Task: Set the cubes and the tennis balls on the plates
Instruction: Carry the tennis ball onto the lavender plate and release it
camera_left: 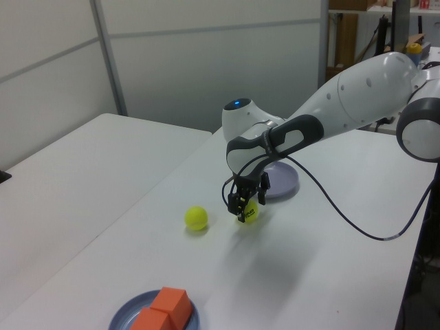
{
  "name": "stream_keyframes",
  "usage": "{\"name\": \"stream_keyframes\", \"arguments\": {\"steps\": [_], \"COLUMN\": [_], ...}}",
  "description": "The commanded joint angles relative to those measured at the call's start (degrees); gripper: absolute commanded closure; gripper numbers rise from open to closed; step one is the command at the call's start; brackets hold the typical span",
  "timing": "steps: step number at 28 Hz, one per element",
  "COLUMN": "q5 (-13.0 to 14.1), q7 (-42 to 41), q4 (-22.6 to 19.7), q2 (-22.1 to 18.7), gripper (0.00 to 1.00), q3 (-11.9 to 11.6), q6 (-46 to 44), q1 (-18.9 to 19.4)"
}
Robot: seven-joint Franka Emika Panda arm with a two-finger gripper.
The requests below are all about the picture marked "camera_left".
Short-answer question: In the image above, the brown cardboard box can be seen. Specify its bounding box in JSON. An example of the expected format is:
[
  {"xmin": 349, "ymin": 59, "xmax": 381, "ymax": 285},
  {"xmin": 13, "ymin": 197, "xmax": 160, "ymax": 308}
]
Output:
[{"xmin": 326, "ymin": 67, "xmax": 349, "ymax": 84}]

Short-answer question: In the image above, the yellow tennis ball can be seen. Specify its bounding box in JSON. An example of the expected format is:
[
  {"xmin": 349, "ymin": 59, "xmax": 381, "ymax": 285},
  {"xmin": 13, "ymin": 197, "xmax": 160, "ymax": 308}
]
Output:
[
  {"xmin": 184, "ymin": 205, "xmax": 209, "ymax": 231},
  {"xmin": 234, "ymin": 200, "xmax": 259, "ymax": 223}
]

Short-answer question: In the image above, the flat cardboard box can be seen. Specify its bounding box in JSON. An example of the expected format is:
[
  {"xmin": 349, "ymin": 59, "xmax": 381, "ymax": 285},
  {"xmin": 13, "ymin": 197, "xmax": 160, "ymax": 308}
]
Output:
[{"xmin": 329, "ymin": 0, "xmax": 369, "ymax": 10}]

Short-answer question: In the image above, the orange cube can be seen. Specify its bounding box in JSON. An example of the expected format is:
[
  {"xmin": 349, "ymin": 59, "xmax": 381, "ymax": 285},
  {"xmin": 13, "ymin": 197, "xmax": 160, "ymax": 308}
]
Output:
[
  {"xmin": 131, "ymin": 307, "xmax": 173, "ymax": 330},
  {"xmin": 150, "ymin": 287, "xmax": 193, "ymax": 329}
]

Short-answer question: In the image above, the blue plate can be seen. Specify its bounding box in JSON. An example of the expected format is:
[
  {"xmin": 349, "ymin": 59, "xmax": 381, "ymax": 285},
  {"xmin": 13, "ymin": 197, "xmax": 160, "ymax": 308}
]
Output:
[{"xmin": 109, "ymin": 289, "xmax": 201, "ymax": 330}]

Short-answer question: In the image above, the purple plate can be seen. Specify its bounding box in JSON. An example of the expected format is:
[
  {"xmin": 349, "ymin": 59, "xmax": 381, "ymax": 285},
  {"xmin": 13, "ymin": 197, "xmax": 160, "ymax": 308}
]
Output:
[{"xmin": 264, "ymin": 161, "xmax": 300, "ymax": 200}]

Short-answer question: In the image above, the brown cardboard panel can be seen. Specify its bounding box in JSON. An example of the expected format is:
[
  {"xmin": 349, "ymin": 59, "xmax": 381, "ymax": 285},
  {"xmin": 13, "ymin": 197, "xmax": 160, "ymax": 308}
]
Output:
[{"xmin": 335, "ymin": 13, "xmax": 358, "ymax": 68}]

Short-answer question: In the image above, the dark table edge frame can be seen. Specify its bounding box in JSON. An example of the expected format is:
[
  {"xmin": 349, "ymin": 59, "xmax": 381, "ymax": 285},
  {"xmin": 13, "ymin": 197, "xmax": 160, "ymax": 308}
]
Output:
[{"xmin": 395, "ymin": 164, "xmax": 440, "ymax": 330}]

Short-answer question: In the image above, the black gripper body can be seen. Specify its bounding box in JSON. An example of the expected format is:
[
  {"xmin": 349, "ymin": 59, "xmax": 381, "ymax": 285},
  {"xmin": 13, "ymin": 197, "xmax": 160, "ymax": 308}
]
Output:
[{"xmin": 235, "ymin": 173, "xmax": 263, "ymax": 200}]

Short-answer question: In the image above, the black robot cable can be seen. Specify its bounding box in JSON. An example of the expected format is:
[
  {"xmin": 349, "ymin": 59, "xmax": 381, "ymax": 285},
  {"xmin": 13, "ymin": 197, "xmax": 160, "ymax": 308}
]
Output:
[{"xmin": 221, "ymin": 153, "xmax": 440, "ymax": 241}]

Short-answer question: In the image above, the black cable strap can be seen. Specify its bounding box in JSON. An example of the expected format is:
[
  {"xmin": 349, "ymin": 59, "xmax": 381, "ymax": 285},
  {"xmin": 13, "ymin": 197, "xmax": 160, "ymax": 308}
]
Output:
[{"xmin": 261, "ymin": 129, "xmax": 276, "ymax": 154}]

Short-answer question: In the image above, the grey partition post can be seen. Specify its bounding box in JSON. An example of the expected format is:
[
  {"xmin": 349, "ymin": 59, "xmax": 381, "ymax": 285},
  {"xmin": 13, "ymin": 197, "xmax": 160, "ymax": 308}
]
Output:
[
  {"xmin": 89, "ymin": 0, "xmax": 128, "ymax": 117},
  {"xmin": 318, "ymin": 0, "xmax": 331, "ymax": 87}
]

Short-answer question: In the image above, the blue cup yellow lid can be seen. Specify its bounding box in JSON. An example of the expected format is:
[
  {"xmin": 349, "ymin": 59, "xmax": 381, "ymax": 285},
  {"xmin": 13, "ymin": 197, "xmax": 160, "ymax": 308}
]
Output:
[{"xmin": 407, "ymin": 43, "xmax": 423, "ymax": 67}]

